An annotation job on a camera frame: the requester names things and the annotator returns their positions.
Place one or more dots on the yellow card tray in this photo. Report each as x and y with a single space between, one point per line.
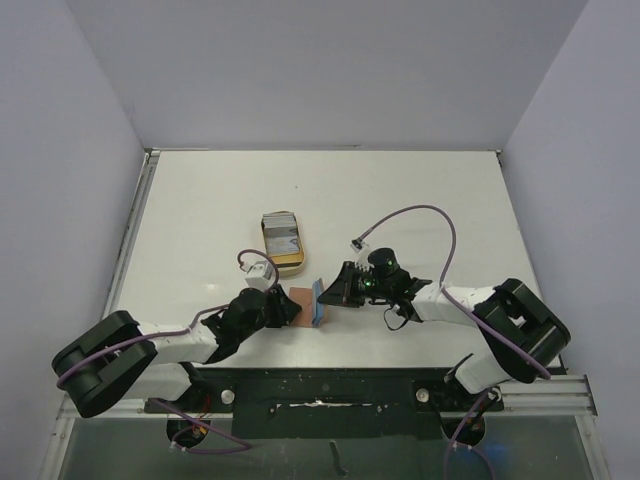
292 264

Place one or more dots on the aluminium frame rail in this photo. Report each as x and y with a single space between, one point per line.
127 244

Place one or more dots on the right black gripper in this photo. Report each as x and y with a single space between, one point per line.
347 284

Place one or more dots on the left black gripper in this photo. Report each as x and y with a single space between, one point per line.
284 309

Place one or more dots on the silver VIP card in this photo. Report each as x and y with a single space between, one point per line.
282 243

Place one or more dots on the tan leather card holder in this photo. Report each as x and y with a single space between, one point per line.
312 311

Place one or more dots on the stack of grey cards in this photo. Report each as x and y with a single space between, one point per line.
279 221

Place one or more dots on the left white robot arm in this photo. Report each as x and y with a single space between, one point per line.
120 357

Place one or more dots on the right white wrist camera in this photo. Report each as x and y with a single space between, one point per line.
361 249

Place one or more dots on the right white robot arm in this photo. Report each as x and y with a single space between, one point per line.
522 334

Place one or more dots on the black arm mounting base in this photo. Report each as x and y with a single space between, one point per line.
332 403

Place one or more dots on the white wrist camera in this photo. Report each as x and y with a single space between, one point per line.
260 275
361 249

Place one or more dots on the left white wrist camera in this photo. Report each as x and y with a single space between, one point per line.
260 275

